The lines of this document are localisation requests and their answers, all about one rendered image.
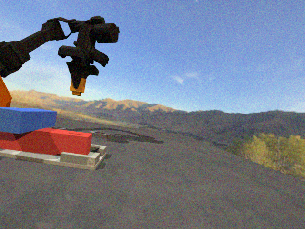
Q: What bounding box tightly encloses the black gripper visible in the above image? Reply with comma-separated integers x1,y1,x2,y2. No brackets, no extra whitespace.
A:
58,38,99,89

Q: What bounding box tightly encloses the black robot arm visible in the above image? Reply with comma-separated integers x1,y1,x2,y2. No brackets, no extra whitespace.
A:
0,16,120,78

